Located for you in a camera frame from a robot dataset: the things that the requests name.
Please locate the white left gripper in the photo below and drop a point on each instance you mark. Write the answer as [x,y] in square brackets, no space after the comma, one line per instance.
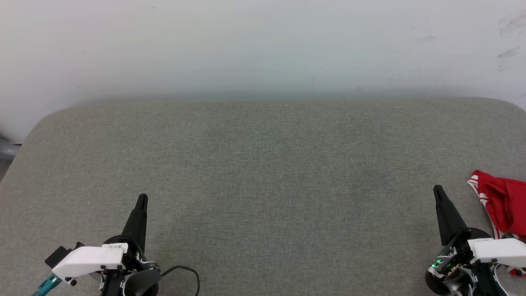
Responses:
[90,259]

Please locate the teal left camera connector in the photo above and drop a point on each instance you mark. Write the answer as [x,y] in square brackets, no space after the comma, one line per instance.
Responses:
[47,283]

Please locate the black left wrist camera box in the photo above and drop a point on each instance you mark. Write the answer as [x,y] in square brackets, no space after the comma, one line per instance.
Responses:
[59,255]

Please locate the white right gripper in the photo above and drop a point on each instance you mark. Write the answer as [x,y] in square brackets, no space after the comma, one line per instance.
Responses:
[497,250]

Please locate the grey rounded object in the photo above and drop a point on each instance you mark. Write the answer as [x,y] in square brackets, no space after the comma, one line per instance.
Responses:
[7,149]

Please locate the grey fabric sofa cushion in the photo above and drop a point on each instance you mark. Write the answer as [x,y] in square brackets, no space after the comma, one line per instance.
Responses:
[267,185]

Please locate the red and white basketball jersey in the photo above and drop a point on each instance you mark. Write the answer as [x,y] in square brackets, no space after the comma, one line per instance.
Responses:
[507,201]

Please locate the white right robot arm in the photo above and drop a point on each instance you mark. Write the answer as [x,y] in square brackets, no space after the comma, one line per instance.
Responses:
[485,283]

